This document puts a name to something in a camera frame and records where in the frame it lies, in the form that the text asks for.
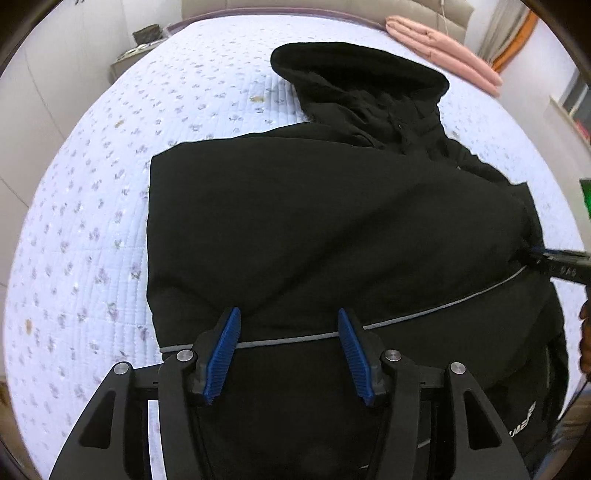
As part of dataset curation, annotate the brown patterned bag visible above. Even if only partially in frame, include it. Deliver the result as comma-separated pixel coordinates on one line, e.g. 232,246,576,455
132,24,162,45

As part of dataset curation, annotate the grey bedside table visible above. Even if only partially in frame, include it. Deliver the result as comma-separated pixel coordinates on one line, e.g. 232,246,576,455
109,38,166,84

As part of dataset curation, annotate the person's right hand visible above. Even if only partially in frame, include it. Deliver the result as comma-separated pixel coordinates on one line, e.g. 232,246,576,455
579,300,591,378

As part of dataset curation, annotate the orange and beige curtain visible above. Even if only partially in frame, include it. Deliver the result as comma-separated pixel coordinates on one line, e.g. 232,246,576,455
478,0,539,74

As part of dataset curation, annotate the black hooded jacket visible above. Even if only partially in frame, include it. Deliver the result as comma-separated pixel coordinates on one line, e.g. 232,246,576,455
147,43,568,479

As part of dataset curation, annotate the white wardrobe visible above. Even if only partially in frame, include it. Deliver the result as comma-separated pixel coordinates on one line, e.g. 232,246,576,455
0,0,187,287

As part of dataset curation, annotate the beige padded headboard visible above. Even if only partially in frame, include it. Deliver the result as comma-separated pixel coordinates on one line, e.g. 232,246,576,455
181,0,475,29

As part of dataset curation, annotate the folded pink blanket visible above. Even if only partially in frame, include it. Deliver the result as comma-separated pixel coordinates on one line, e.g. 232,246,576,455
386,15,503,98

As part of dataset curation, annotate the window with red decoration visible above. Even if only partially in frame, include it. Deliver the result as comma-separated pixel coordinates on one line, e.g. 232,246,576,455
550,70,590,148

